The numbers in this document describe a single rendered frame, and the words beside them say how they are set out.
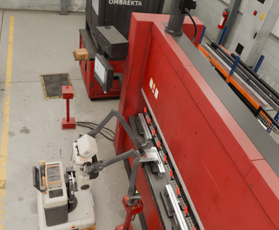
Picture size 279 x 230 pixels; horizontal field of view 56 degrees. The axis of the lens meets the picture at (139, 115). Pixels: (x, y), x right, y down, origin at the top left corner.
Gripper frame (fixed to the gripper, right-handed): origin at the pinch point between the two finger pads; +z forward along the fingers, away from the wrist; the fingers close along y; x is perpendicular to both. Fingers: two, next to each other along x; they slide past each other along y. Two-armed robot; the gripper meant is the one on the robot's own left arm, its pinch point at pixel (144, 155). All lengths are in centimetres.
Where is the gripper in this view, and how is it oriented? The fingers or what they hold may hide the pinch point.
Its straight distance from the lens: 319.5
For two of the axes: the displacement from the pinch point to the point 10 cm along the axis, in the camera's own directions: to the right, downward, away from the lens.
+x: -9.0, 4.3, 0.7
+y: -2.5, -6.5, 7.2
